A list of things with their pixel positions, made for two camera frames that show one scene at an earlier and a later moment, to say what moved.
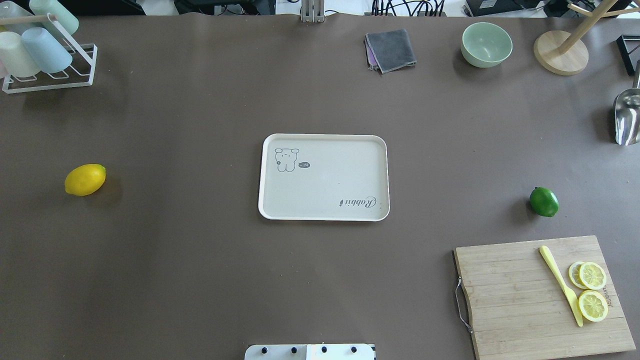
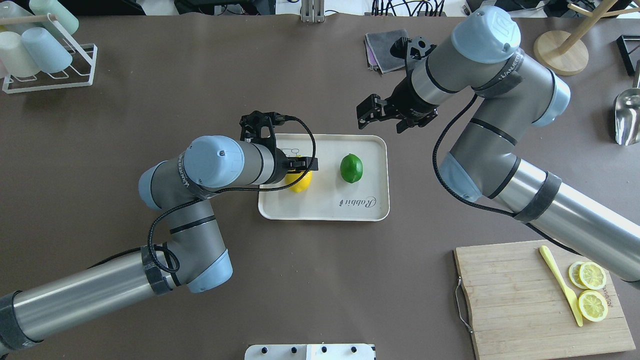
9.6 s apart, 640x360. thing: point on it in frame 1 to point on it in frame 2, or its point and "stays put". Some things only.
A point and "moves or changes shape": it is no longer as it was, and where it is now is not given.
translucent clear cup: (9, 9) stays put
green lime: (544, 201) moves or changes shape
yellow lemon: (85, 179) to (302, 185)
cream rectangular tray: (326, 177) stays put
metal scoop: (627, 112) stays put
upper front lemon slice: (593, 275) stays put
